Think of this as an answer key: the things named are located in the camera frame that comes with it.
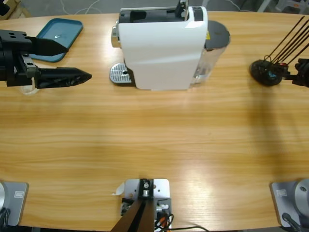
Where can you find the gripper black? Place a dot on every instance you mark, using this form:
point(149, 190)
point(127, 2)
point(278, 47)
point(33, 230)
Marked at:
point(301, 72)
point(12, 70)

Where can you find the blue coffee capsule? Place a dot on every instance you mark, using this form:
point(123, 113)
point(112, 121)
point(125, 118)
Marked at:
point(271, 75)

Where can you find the clear glass cup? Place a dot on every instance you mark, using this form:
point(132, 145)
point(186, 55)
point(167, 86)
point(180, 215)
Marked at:
point(27, 91)

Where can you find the white capsule coffee machine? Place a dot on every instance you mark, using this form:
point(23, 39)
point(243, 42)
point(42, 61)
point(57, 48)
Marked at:
point(159, 53)

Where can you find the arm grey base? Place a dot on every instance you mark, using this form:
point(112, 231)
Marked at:
point(287, 200)
point(17, 203)

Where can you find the black capsule holder with rods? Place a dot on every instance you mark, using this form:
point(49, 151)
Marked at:
point(259, 70)

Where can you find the teal plastic tray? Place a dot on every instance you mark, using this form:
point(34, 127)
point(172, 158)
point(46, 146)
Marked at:
point(67, 29)

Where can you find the light wooden board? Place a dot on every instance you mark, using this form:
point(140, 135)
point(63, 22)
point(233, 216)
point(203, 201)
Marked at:
point(20, 10)

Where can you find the white plastic stool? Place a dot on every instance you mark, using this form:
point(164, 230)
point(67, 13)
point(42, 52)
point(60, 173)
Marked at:
point(277, 4)

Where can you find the white paper tab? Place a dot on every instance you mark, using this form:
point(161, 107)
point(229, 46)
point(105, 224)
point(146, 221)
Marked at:
point(119, 189)

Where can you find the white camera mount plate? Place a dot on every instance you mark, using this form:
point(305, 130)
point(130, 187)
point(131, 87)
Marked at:
point(161, 186)

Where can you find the dark camera mount post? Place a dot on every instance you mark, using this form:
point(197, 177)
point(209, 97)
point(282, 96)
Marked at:
point(137, 215)

